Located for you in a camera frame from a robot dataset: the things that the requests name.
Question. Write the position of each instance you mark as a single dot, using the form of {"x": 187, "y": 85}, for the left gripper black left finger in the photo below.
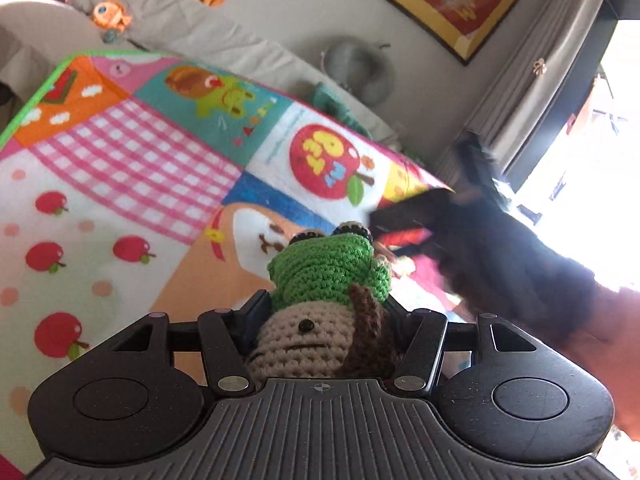
{"x": 227, "y": 338}

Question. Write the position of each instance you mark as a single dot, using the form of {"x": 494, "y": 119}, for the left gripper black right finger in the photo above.
{"x": 419, "y": 336}

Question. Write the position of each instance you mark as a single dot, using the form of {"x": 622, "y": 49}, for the green brown crochet doll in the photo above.
{"x": 327, "y": 310}

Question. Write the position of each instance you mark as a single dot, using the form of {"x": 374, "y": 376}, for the right hand dark glove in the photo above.
{"x": 542, "y": 291}

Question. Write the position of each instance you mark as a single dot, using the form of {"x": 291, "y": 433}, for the grey curtain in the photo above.
{"x": 510, "y": 84}

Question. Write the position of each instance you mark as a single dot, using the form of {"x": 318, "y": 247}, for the grey round fan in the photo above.
{"x": 362, "y": 69}

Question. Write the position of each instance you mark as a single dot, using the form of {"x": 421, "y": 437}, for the colourful cartoon play mat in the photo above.
{"x": 140, "y": 183}

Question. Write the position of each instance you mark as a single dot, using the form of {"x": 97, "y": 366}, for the teal cloth item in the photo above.
{"x": 327, "y": 102}

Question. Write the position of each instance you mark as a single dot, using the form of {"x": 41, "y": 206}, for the orange clownfish plush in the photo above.
{"x": 110, "y": 14}

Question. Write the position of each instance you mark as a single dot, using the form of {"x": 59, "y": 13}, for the beige bed sheet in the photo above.
{"x": 38, "y": 35}

